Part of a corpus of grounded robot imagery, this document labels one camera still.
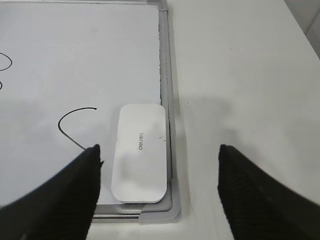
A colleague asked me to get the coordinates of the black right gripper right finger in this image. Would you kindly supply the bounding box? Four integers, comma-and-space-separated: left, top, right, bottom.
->
217, 144, 320, 240

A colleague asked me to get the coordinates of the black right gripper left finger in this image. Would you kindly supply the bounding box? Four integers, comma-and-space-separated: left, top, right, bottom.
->
0, 144, 103, 240

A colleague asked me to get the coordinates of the white board eraser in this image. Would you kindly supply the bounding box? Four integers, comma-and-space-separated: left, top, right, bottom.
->
111, 103, 167, 204

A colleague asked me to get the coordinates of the white board with grey frame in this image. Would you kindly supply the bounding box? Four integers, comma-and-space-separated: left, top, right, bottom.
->
0, 0, 181, 224

